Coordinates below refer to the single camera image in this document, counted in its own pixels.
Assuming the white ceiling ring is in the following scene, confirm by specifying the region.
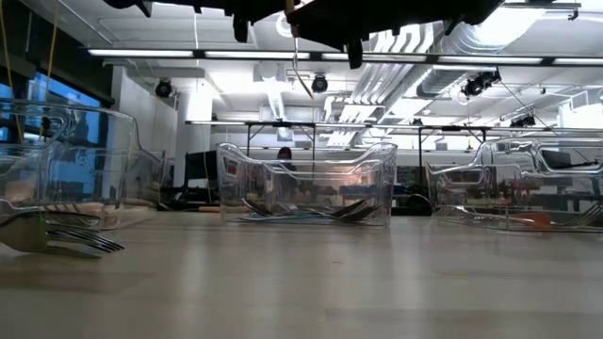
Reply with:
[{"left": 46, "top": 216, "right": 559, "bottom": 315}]
[{"left": 274, "top": 12, "right": 296, "bottom": 40}]

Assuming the long ceiling light strip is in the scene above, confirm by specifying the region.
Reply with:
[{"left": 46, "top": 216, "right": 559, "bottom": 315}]
[{"left": 87, "top": 47, "right": 603, "bottom": 67}]

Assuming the person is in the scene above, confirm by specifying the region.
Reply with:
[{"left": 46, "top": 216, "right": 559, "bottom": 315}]
[{"left": 276, "top": 146, "right": 299, "bottom": 173}]

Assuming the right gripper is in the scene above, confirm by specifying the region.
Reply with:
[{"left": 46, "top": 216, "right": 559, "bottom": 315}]
[{"left": 285, "top": 0, "right": 448, "bottom": 71}]

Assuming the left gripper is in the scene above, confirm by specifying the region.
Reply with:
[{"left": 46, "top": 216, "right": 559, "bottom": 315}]
[{"left": 153, "top": 0, "right": 286, "bottom": 44}]

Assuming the clear plastic bin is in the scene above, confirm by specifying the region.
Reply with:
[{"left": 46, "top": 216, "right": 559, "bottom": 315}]
[
  {"left": 235, "top": 154, "right": 385, "bottom": 216},
  {"left": 0, "top": 98, "right": 166, "bottom": 233},
  {"left": 425, "top": 136, "right": 603, "bottom": 235},
  {"left": 216, "top": 140, "right": 399, "bottom": 227}
]

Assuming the yellow cable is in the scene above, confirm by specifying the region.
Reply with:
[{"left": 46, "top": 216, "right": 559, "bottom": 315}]
[{"left": 44, "top": 13, "right": 61, "bottom": 105}]

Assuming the black fork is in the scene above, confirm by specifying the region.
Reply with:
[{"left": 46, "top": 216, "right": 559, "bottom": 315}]
[{"left": 0, "top": 209, "right": 104, "bottom": 228}]

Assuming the silver ventilation duct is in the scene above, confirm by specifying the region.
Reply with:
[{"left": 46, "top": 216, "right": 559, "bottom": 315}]
[{"left": 350, "top": 21, "right": 477, "bottom": 112}]

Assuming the black monitor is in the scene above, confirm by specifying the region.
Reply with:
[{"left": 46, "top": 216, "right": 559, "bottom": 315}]
[{"left": 184, "top": 149, "right": 220, "bottom": 183}]

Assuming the black ceiling spotlight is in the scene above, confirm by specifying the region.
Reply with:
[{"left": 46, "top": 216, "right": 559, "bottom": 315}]
[
  {"left": 154, "top": 77, "right": 174, "bottom": 100},
  {"left": 310, "top": 73, "right": 330, "bottom": 95},
  {"left": 460, "top": 69, "right": 503, "bottom": 99}
]

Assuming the orange-handled silver fork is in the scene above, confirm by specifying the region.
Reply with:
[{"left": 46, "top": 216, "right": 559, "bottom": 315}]
[
  {"left": 464, "top": 209, "right": 555, "bottom": 231},
  {"left": 517, "top": 202, "right": 603, "bottom": 231},
  {"left": 435, "top": 205, "right": 547, "bottom": 230}
]

